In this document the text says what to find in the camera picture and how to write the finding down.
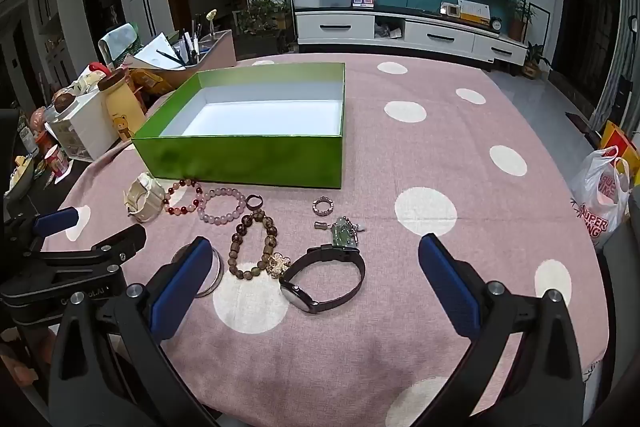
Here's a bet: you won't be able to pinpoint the pale pink bead bracelet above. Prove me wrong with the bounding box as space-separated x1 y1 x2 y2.
196 187 245 225

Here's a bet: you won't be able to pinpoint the white storage box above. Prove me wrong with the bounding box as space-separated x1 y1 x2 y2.
45 92 121 162

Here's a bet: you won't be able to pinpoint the brown bead bracelet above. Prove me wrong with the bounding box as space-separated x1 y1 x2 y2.
229 209 279 281

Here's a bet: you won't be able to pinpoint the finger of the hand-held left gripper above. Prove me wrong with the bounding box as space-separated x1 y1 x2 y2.
27 223 147 279
4 206 81 258

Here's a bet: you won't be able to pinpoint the orange snack packets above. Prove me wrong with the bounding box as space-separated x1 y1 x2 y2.
127 67 166 96

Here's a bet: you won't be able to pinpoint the red and white cup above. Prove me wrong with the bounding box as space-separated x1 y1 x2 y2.
44 146 73 180

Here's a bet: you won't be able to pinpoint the white wristwatch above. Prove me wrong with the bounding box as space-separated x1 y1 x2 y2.
123 173 167 223

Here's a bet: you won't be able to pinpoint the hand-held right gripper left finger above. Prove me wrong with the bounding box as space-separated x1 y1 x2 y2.
47 237 221 427

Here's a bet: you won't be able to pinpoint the white television cabinet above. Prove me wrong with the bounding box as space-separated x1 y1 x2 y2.
294 4 530 68

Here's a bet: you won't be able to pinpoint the pink dotted tablecloth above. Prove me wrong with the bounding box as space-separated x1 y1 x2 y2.
40 53 608 427

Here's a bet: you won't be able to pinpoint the green cardboard box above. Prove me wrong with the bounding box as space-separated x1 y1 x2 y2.
131 62 347 190

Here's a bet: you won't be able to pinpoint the low potted plant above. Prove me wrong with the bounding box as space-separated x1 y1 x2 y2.
522 43 551 80

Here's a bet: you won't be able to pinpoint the gold flower charm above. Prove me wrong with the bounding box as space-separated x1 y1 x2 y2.
267 253 292 278

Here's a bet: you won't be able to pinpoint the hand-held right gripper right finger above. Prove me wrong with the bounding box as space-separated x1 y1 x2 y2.
417 233 586 427

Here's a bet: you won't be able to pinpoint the ceramic bowl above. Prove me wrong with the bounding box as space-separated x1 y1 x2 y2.
4 156 36 200

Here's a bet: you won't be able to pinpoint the red and pink bead bracelet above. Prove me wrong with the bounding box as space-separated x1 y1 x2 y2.
162 178 203 218

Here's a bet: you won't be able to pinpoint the green and white cloth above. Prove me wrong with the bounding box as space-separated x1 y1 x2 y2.
97 23 143 65

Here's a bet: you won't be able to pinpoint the black wristwatch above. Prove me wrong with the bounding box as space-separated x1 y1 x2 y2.
278 244 367 314

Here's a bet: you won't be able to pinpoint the pink pen holder box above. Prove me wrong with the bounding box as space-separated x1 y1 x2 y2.
150 29 236 92

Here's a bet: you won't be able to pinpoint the yellow bear bottle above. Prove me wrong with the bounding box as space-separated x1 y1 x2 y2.
97 68 148 142

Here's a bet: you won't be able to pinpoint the tall potted plant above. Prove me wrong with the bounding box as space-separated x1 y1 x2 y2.
509 0 536 42

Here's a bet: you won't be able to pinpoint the silver bangle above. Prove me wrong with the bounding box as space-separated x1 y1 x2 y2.
170 243 225 299

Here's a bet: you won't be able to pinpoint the green jade pendant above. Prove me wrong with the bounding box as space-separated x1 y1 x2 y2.
314 216 367 252

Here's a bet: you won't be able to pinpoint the bushy green plants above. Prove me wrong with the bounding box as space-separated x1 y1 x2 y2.
235 0 291 35

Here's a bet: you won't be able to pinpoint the yellow and red bag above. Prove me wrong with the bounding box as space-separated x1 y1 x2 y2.
599 121 633 170

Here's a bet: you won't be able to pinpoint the yellow desk calendar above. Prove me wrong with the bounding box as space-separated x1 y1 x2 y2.
459 0 491 26

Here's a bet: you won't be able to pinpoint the white printed plastic bag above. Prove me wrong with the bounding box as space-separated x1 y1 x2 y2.
570 146 632 250

